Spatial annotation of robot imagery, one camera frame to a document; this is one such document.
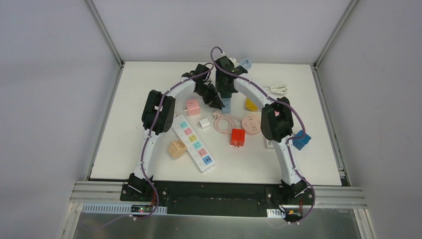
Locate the white usb charger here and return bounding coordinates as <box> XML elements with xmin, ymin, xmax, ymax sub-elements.
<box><xmin>198</xmin><ymin>118</ymin><xmax>211</xmax><ymax>129</ymax></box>

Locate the pink cube socket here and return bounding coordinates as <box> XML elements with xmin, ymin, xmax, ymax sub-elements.
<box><xmin>184</xmin><ymin>99</ymin><xmax>200</xmax><ymax>117</ymax></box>

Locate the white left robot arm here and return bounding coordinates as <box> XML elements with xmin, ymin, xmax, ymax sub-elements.
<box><xmin>128</xmin><ymin>63</ymin><xmax>224</xmax><ymax>201</ymax></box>

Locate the yellow cube socket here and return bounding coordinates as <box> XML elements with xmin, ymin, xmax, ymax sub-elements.
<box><xmin>245</xmin><ymin>98</ymin><xmax>259</xmax><ymax>112</ymax></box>

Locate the orange-red cube socket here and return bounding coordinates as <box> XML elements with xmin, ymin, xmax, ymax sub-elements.
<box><xmin>230</xmin><ymin>128</ymin><xmax>246</xmax><ymax>147</ymax></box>

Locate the pink coiled power cable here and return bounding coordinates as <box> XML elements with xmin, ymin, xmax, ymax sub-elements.
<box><xmin>212</xmin><ymin>111</ymin><xmax>243</xmax><ymax>135</ymax></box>

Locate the aluminium frame rail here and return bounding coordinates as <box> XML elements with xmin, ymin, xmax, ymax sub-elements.
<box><xmin>70</xmin><ymin>181</ymin><xmax>368</xmax><ymax>209</ymax></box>

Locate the white tower power strip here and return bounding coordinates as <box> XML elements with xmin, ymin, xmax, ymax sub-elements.
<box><xmin>265</xmin><ymin>139</ymin><xmax>274</xmax><ymax>149</ymax></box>

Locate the white multicolour power strip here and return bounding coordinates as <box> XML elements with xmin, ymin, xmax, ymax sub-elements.
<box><xmin>172</xmin><ymin>115</ymin><xmax>216</xmax><ymax>173</ymax></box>

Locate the pink round socket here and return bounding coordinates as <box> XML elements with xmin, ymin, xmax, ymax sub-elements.
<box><xmin>241</xmin><ymin>114</ymin><xmax>261</xmax><ymax>135</ymax></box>

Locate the white coiled power cable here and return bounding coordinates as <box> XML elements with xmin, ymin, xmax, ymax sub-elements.
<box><xmin>263</xmin><ymin>84</ymin><xmax>288</xmax><ymax>96</ymax></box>

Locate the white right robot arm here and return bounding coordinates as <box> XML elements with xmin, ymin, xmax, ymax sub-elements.
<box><xmin>213</xmin><ymin>56</ymin><xmax>308</xmax><ymax>204</ymax></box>

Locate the beige cube socket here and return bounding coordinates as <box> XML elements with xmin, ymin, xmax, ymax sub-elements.
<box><xmin>168</xmin><ymin>140</ymin><xmax>187</xmax><ymax>159</ymax></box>

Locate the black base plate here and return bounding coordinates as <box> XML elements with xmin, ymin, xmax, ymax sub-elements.
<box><xmin>120</xmin><ymin>181</ymin><xmax>315</xmax><ymax>218</ymax></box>

